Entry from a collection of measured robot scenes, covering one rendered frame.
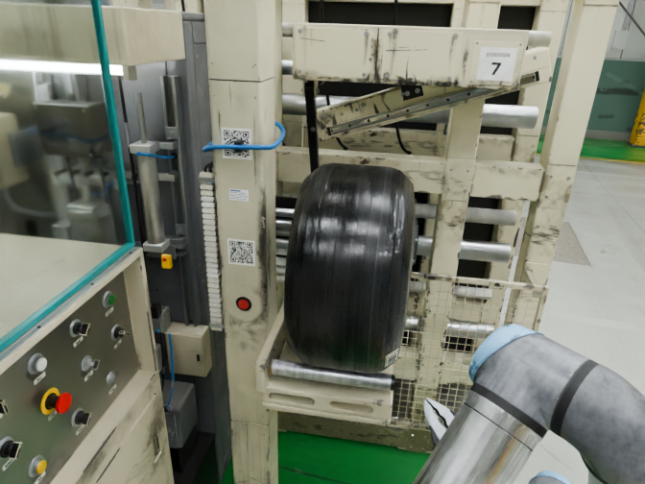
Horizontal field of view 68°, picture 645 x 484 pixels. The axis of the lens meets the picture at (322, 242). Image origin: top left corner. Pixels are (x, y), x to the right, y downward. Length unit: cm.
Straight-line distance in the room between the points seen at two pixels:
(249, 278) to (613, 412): 91
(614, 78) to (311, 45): 945
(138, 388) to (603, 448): 106
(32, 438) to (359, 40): 117
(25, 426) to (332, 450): 156
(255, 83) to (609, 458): 95
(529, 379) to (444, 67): 88
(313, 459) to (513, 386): 170
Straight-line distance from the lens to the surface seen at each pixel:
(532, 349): 76
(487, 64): 138
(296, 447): 240
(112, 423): 131
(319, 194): 113
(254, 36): 115
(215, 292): 139
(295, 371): 136
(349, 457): 238
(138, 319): 135
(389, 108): 152
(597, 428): 74
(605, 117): 1068
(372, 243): 106
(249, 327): 140
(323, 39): 138
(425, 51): 137
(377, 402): 136
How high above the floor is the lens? 177
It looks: 24 degrees down
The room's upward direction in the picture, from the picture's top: 2 degrees clockwise
